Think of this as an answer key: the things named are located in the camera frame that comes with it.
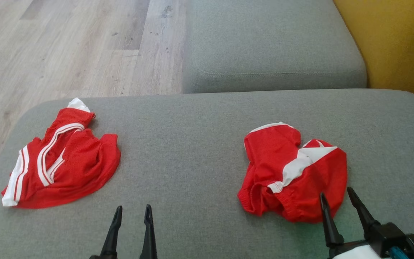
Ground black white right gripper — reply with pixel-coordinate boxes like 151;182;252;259
319;187;414;259

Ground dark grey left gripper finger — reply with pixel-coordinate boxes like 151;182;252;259
89;205;123;259
139;204;158;259

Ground red white sports shorts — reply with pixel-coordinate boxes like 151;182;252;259
238;122;348;223

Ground large grey sofa seat cushion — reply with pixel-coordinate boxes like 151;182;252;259
0;89;414;259

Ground small grey sofa cushion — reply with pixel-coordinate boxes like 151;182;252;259
182;0;368;94

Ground blue cable plug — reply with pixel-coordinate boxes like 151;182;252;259
390;246;408;259

